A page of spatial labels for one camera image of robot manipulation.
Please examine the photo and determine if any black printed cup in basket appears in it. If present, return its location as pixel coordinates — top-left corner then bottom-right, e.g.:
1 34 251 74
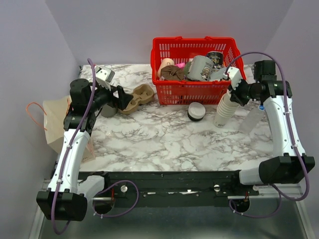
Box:
205 51 224 69

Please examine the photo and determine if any stack of white lids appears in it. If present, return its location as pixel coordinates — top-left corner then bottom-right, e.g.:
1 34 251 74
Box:
187 102 206 121

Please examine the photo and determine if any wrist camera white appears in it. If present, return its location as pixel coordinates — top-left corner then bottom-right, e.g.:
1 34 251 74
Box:
223 67 242 90
94 65 115 90

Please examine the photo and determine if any grey felt straw holder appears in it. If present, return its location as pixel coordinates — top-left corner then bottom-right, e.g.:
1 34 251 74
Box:
100 105 118 118

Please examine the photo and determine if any stack of white paper cups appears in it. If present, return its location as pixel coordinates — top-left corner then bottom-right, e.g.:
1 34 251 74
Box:
213 90 240 127

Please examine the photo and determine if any pink item in basket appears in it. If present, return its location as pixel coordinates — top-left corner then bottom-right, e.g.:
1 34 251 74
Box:
175 62 186 69

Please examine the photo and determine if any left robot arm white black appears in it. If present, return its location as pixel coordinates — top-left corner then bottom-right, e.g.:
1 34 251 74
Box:
36 79 133 221

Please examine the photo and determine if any aluminium rail frame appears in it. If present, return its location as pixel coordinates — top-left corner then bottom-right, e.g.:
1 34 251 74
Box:
27 178 315 239

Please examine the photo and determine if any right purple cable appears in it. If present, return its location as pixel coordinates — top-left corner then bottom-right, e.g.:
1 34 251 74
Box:
224 51 311 219

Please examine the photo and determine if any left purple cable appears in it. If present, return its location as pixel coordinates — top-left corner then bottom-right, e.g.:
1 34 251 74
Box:
50 58 139 235

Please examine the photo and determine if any brown cardboard cup carrier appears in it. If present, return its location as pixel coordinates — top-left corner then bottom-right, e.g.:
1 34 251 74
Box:
119 84 155 115

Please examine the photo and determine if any red plastic shopping basket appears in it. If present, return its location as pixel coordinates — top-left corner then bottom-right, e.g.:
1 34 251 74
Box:
151 36 246 105

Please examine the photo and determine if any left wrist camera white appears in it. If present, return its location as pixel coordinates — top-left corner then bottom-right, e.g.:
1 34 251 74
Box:
94 65 115 90

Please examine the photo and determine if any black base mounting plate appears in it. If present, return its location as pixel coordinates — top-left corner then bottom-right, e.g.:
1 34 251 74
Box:
78 171 259 208

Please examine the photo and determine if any beige cup in basket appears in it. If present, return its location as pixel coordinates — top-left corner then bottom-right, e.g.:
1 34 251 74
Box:
158 58 175 78

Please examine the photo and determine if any brown fabric scrunchie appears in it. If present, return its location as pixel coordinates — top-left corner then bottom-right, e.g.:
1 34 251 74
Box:
160 65 184 81

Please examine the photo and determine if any white paper takeout bag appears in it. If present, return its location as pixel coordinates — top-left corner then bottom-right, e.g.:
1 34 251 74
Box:
26 96 96 164

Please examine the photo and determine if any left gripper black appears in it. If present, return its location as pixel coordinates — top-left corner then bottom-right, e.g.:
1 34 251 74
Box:
88 82 134 112

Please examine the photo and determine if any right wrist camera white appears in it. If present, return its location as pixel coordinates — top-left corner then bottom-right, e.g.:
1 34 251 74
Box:
223 67 242 90

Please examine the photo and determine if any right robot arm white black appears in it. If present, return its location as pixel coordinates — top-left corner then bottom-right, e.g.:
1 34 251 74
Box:
226 60 315 195

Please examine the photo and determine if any grey printed cup in basket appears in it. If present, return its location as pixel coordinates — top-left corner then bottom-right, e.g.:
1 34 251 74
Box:
187 55 213 82

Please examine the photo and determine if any clear plastic water bottle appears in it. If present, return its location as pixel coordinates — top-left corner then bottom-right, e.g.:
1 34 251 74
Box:
239 105 265 134

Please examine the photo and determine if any grey pouch in basket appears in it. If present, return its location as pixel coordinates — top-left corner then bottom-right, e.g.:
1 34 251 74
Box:
209 67 229 82

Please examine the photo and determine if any purple cable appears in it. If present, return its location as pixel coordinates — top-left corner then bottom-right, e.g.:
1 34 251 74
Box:
50 58 139 235
224 51 311 219

